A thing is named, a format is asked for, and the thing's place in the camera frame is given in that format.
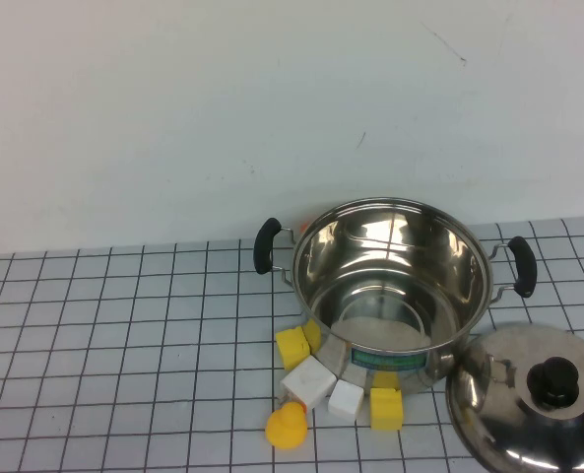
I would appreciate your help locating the yellow rubber duck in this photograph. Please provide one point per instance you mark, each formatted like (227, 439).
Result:
(285, 427)

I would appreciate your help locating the stainless steel lid black knob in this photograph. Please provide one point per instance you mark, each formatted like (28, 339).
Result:
(513, 433)

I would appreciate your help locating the small white cube block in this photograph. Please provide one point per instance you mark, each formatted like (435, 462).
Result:
(345, 399)

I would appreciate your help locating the grey checkered tablecloth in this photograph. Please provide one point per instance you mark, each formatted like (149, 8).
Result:
(124, 345)

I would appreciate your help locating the yellow notched block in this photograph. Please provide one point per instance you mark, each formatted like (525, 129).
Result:
(386, 409)
(291, 347)

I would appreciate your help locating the large white cube block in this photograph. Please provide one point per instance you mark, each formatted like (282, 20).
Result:
(307, 380)

